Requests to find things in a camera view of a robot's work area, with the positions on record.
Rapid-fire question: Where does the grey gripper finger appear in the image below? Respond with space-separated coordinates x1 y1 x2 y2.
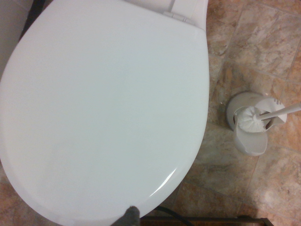
114 206 141 226

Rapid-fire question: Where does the white toilet brush holder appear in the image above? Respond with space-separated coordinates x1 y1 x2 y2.
226 90 289 157

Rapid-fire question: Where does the brown wooden platform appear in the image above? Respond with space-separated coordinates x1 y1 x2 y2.
140 216 271 226

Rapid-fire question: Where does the thick black cable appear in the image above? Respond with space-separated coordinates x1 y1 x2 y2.
156 205 190 226

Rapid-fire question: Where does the white toilet brush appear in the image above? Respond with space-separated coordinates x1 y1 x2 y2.
238 102 301 134

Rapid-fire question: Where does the white toilet seat lid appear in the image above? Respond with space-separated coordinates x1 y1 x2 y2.
0 0 211 226

